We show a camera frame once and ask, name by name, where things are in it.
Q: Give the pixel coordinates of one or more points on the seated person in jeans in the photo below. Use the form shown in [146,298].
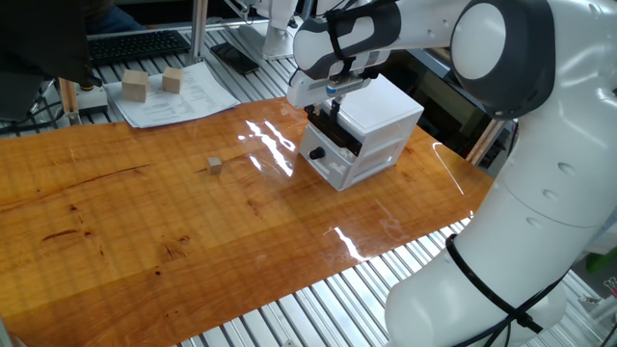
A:
[118,23]

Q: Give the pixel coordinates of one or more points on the slanted wooden beam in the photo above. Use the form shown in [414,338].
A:
[482,144]

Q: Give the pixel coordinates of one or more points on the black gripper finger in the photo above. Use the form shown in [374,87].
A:
[334,110]
[313,112]

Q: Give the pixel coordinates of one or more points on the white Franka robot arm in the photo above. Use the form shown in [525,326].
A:
[530,241]

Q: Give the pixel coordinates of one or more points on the metal binder clip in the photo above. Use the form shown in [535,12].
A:
[611,285]

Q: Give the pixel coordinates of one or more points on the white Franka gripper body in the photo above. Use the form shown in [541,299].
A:
[303,94]

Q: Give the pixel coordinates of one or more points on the glossy wood-grain mat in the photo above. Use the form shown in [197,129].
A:
[144,217]

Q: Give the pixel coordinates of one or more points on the short wooden post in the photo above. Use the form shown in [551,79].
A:
[68,101]

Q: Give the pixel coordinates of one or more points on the black smartphone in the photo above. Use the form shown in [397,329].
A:
[233,58]

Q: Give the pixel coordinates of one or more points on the printed white paper sheets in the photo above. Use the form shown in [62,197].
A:
[193,98]

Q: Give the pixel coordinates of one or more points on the white plastic drawer cabinet frame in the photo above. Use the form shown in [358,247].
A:
[381,106]

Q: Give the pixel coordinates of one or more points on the white pedestal on grey plate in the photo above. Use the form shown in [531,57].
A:
[279,34]

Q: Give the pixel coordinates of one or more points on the pale grey base plate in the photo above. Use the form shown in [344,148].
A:
[94,101]

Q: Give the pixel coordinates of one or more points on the aluminium profile post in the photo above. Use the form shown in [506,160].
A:
[197,29]

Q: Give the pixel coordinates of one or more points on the large wooden block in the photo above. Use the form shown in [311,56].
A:
[135,87]
[172,80]

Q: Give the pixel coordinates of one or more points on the white drawer with black knob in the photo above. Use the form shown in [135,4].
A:
[332,168]

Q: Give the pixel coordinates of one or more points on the green plastic object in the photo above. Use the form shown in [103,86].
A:
[602,260]

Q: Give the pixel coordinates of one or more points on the silver blue wrist bracket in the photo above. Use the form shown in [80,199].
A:
[347,86]

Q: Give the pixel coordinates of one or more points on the small wooden cube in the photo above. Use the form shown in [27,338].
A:
[214,166]

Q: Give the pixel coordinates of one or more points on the black computer keyboard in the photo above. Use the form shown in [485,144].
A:
[137,45]

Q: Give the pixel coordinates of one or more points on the black monitor back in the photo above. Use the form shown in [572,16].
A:
[38,38]

